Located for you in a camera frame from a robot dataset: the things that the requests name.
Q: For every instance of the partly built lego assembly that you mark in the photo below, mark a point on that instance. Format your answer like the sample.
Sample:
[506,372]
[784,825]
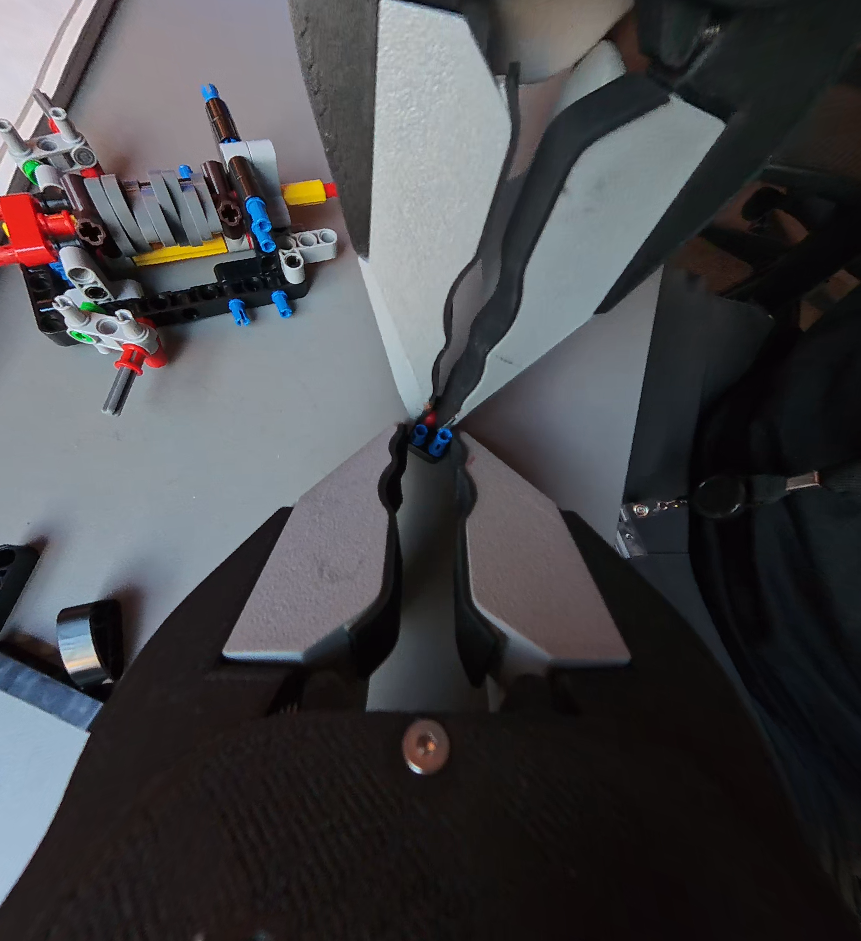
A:
[173,213]

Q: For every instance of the black lego piece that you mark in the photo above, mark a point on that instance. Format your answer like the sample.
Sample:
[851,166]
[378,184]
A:
[439,441]

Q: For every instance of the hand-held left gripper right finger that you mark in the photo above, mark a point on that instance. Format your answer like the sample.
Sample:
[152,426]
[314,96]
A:
[540,581]

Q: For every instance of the black curved lego panel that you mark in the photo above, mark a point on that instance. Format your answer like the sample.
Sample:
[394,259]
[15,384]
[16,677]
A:
[77,639]

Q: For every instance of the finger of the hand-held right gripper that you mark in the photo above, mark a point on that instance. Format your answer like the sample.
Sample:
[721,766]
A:
[621,198]
[430,162]

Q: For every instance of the red lego pin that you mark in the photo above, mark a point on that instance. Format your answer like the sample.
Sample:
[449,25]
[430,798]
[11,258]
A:
[429,413]

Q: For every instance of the black office chair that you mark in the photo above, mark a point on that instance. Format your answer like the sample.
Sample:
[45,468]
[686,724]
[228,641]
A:
[768,213]

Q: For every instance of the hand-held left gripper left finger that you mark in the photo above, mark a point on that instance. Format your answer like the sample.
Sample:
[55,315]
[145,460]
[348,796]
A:
[312,581]

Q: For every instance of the lego instruction booklet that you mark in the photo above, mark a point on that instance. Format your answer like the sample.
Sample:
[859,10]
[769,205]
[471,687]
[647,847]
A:
[4,73]

